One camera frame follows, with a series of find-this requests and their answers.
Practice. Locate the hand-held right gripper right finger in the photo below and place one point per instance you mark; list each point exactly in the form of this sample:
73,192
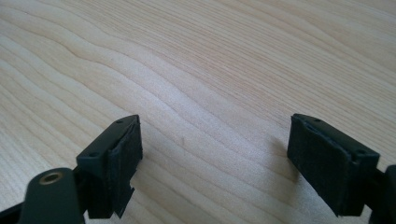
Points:
330,165

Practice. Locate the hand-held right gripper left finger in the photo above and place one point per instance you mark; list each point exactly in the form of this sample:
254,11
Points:
109,161

